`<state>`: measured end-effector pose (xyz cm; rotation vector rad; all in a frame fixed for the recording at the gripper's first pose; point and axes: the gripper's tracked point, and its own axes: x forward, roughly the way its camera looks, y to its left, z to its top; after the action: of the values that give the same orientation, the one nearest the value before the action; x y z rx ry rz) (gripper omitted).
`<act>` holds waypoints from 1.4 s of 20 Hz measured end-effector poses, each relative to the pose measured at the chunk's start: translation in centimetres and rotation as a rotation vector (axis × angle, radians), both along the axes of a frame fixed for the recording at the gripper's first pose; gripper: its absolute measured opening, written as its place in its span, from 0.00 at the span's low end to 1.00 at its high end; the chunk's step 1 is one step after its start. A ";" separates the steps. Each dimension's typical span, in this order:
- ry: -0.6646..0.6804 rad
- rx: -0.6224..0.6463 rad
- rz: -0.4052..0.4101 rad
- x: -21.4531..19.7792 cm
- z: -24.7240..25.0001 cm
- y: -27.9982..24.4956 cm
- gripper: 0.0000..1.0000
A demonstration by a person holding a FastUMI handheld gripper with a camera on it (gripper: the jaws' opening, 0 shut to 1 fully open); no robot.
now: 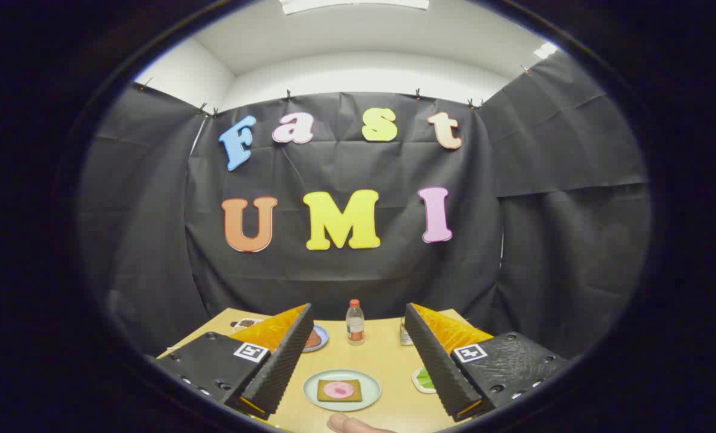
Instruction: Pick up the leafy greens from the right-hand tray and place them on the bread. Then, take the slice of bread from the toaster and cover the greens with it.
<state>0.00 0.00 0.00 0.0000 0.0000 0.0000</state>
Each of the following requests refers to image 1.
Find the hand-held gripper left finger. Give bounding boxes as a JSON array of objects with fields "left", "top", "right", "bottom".
[{"left": 153, "top": 303, "right": 314, "bottom": 420}]

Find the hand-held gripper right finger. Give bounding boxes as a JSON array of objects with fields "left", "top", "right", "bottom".
[{"left": 405, "top": 302, "right": 571, "bottom": 422}]

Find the small white square dish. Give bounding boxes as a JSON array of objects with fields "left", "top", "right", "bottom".
[{"left": 411, "top": 367, "right": 438, "bottom": 395}]

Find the blue plate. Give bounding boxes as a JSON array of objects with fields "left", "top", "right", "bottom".
[{"left": 302, "top": 325, "right": 329, "bottom": 353}]

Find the square toasted bread slice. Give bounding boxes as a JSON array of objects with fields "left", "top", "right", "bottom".
[{"left": 316, "top": 379, "right": 363, "bottom": 403}]

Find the pale green plate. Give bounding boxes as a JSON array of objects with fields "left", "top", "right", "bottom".
[{"left": 302, "top": 369, "right": 382, "bottom": 413}]

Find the clear water bottle red cap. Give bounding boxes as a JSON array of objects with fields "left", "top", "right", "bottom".
[{"left": 346, "top": 299, "right": 366, "bottom": 346}]

